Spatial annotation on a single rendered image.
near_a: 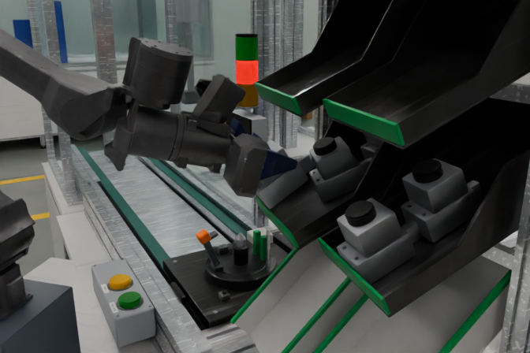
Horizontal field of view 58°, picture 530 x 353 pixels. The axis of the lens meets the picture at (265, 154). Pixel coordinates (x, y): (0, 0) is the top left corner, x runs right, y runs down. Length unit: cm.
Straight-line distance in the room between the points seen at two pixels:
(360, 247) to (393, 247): 4
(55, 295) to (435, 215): 55
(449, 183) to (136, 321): 60
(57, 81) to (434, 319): 50
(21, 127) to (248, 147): 548
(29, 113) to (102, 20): 413
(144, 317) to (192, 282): 11
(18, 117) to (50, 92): 531
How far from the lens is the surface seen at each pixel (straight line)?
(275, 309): 75
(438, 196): 51
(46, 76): 59
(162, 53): 51
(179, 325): 86
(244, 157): 49
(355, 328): 64
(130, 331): 91
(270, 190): 60
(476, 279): 61
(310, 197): 65
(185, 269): 98
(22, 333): 74
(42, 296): 79
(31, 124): 592
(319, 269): 73
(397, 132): 40
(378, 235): 48
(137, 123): 53
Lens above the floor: 145
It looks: 16 degrees down
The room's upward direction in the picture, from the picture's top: straight up
